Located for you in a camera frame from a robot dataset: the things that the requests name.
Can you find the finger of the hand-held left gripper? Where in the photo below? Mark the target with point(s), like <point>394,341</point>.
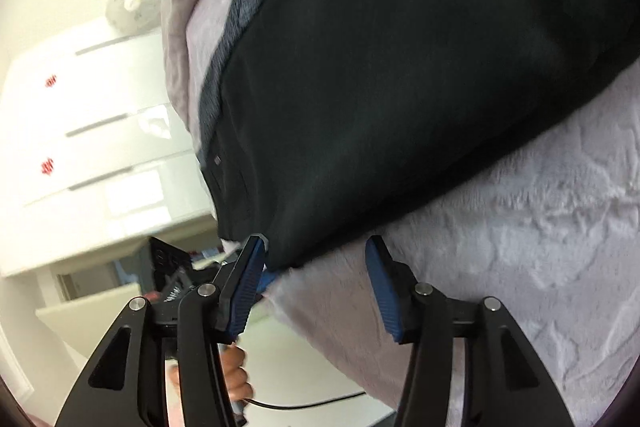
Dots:
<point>266,283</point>

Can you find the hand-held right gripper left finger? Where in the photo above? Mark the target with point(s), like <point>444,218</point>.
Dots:
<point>244,292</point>

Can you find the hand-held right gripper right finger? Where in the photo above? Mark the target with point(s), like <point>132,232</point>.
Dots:
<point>385,294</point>

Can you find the black pants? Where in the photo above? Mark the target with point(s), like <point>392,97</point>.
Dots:
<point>400,82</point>

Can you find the person's left hand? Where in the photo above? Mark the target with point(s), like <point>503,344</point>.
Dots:
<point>236,369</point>

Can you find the white wardrobe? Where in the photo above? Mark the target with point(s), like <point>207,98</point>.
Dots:
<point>100,132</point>

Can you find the lavender embossed blanket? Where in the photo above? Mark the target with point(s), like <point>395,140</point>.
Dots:
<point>525,257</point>

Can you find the mauve smooth bed cover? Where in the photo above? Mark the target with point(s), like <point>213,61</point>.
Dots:
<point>177,57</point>

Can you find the white round fan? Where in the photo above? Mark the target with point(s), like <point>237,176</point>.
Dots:
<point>131,7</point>

